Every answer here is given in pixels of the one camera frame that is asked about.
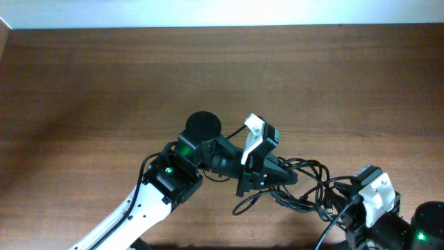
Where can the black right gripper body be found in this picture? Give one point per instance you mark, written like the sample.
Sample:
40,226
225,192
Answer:
356,230

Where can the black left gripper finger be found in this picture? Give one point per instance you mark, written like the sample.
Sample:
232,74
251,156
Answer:
273,176
271,162

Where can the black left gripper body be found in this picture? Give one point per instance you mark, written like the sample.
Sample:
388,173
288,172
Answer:
248,176

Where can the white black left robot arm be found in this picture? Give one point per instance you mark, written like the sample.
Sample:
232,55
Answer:
167,179

